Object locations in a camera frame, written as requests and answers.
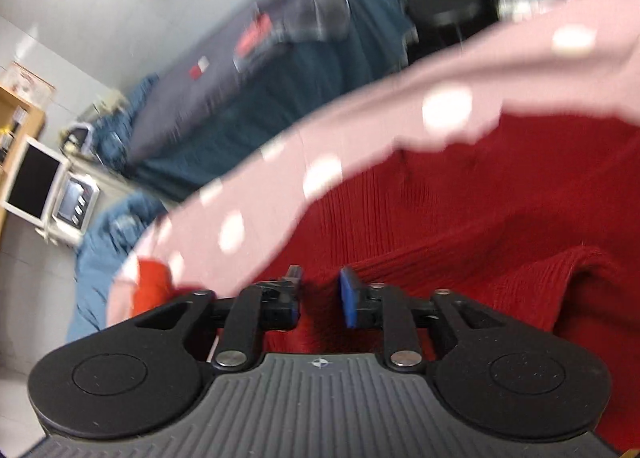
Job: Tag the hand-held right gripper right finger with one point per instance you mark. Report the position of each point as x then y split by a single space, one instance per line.
348 299

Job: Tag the red knit sweater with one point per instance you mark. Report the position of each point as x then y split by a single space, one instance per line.
475 213

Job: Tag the wooden shelf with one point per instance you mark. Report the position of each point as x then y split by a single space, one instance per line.
20 102

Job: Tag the white microwave oven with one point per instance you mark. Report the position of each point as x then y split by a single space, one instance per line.
30 182

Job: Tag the red and white small item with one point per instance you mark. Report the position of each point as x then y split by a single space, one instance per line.
198 67

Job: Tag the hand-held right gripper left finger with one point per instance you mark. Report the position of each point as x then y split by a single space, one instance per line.
284 312

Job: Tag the bed with blue skirt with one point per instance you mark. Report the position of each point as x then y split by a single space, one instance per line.
260 127

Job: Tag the pink polka dot printed blanket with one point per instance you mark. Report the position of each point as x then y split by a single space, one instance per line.
350 127

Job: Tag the pink cloth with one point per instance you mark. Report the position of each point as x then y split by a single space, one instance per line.
254 36

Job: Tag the blue crumpled cloth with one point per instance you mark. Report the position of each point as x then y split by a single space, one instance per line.
117 137
100 258

